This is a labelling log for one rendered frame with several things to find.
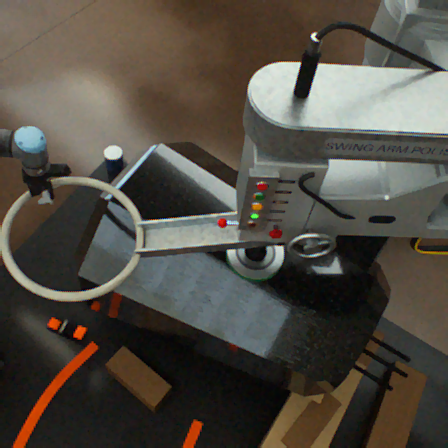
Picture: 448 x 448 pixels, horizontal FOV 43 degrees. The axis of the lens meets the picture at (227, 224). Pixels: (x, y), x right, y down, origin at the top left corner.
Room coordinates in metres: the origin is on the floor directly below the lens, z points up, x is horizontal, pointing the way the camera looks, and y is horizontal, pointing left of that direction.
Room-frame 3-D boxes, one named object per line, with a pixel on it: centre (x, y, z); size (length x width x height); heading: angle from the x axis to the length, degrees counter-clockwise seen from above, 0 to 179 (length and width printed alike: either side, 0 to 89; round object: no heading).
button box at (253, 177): (0.88, -0.07, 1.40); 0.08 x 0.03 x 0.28; 99
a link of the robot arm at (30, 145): (1.06, 0.67, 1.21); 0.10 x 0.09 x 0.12; 98
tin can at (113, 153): (1.86, 0.70, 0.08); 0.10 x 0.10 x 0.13
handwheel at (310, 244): (0.90, -0.26, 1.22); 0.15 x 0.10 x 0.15; 99
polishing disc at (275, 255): (1.00, -0.12, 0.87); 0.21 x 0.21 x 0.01
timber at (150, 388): (0.67, 0.28, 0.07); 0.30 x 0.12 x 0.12; 60
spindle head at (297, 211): (1.01, -0.20, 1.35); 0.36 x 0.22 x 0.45; 99
